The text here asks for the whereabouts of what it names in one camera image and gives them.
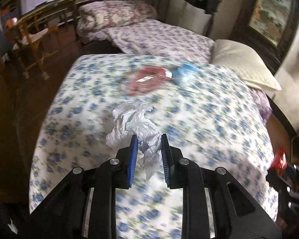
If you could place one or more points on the cream quilted pillow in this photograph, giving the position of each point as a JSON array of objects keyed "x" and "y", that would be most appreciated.
[{"x": 246, "y": 62}]

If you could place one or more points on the wooden chair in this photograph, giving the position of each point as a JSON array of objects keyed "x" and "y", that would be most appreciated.
[{"x": 27, "y": 37}]

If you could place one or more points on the folded floral quilt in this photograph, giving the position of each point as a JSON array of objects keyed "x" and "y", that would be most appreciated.
[{"x": 98, "y": 16}]

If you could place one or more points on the clear red pastry wrapper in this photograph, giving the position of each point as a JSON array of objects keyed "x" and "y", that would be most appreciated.
[{"x": 146, "y": 79}]

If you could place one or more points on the white plastic bag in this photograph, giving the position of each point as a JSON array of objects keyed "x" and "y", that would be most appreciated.
[{"x": 129, "y": 119}]

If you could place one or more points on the red snack bag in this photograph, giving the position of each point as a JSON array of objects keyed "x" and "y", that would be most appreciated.
[{"x": 279, "y": 162}]

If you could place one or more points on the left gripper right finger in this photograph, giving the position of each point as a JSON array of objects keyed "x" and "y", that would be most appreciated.
[{"x": 171, "y": 157}]

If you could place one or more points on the purple floral bed sheet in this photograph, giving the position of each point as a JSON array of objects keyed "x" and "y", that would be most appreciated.
[{"x": 154, "y": 38}]

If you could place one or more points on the lilac folded blanket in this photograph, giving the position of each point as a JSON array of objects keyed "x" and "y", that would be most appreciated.
[{"x": 262, "y": 102}]

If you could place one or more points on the framed landscape painting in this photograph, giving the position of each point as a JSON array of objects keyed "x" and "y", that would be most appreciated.
[{"x": 269, "y": 22}]

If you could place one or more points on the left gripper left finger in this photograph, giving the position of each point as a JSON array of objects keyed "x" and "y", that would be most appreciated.
[{"x": 128, "y": 159}]

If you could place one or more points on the blue face mask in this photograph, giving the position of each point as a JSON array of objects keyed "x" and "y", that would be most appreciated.
[{"x": 183, "y": 74}]

